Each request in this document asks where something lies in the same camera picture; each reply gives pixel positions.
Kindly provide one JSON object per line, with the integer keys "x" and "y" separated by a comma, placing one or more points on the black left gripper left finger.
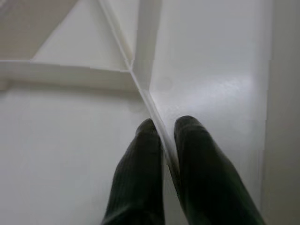
{"x": 138, "y": 187}

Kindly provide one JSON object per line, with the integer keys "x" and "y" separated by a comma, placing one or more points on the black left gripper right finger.
{"x": 211, "y": 187}

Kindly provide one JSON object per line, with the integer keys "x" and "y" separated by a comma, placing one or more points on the white plastic table top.
{"x": 70, "y": 152}

